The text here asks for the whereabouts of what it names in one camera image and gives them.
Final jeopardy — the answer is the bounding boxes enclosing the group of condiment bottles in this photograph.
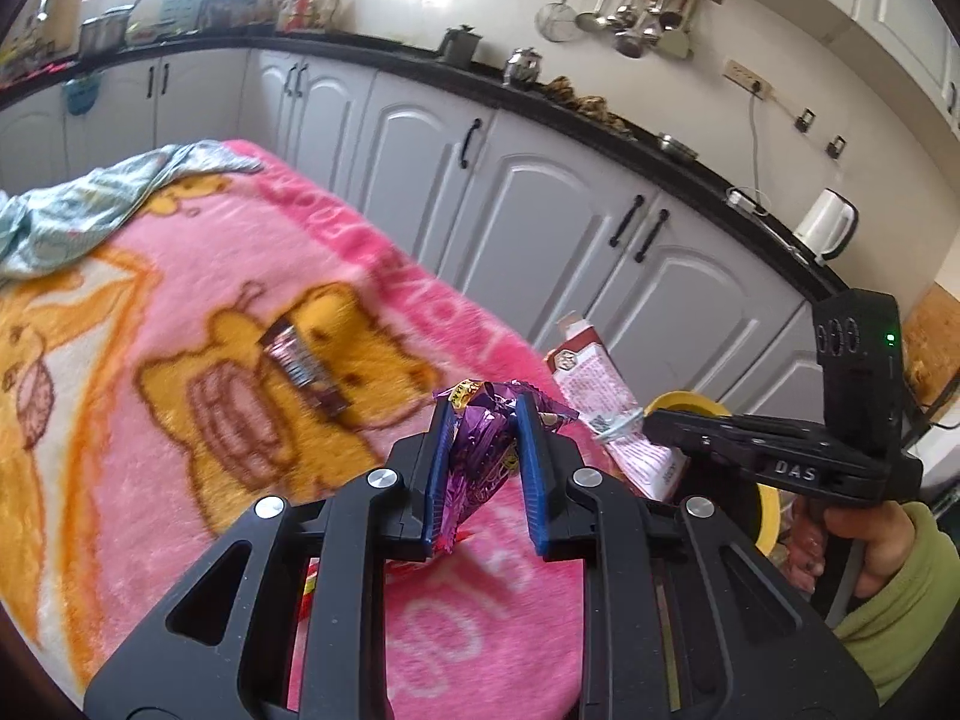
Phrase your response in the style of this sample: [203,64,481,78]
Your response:
[274,0,338,35]

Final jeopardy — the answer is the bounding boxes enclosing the blue hanging basket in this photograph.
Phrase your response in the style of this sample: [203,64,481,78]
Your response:
[61,75,102,117]

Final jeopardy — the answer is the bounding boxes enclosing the steel cooking pot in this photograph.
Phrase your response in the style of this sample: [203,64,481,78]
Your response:
[79,7,136,57]

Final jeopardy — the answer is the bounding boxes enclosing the black kettle pot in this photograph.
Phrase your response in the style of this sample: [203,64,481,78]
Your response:
[439,24,481,67]

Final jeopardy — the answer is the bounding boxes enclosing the beige wall socket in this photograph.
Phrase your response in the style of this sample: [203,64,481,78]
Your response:
[724,58,773,100]

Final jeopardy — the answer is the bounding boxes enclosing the counter shelf with jars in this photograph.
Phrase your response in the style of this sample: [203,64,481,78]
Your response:
[157,0,267,31]

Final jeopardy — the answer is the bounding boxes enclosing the white kitchen cabinets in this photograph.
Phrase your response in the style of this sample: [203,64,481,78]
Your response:
[0,45,818,406]

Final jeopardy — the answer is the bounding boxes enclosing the row of hanging utensils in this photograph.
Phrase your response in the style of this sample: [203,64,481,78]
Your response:
[576,0,725,61]

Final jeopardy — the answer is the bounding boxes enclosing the purple foil wrapper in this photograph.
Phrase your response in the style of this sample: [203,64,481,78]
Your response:
[433,379,582,556]

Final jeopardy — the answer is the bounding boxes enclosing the red cellophane wrapper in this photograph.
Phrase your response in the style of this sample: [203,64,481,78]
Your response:
[300,555,325,620]

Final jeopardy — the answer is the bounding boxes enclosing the white upper cabinets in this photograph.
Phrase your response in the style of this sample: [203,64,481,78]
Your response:
[750,0,960,113]

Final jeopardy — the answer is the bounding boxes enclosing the wooden cutting board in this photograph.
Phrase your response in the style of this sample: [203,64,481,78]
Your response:
[904,281,960,406]

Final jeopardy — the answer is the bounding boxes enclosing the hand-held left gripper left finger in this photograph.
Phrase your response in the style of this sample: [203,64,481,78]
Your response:
[84,399,460,720]

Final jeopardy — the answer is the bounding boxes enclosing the red white carton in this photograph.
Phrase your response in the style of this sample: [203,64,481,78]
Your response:
[544,311,691,500]

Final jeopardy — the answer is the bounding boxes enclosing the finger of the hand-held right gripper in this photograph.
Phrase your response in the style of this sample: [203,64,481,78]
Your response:
[679,435,766,482]
[642,406,758,445]

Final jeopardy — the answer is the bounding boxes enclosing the white power cable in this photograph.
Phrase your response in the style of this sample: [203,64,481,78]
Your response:
[748,94,764,200]

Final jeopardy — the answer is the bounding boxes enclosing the person's right forearm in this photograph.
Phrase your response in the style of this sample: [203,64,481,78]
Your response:
[832,502,960,706]

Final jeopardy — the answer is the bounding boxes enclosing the light blue cloth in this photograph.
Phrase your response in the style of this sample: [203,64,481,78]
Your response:
[0,141,263,282]

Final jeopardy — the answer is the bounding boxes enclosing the pink printed blanket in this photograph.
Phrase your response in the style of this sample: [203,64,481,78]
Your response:
[0,139,623,720]

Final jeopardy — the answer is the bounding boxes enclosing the brown snack bar wrapper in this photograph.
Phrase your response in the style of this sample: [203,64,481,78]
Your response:
[259,319,353,417]

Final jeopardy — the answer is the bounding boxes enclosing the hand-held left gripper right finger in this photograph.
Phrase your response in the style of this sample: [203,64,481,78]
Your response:
[514,392,878,720]

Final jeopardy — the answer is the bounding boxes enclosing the white electric kettle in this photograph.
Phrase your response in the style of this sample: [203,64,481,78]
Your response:
[793,187,860,265]

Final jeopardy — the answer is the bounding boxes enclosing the wire strainer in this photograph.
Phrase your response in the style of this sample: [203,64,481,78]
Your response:
[535,0,577,42]

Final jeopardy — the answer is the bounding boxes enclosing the person's right hand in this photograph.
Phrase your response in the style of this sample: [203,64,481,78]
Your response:
[787,499,920,602]

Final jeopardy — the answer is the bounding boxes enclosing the yellow bin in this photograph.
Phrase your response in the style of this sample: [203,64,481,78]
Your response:
[649,390,785,556]

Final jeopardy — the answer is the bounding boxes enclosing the brown dried roots pile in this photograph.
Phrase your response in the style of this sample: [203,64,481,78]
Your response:
[544,75,627,130]

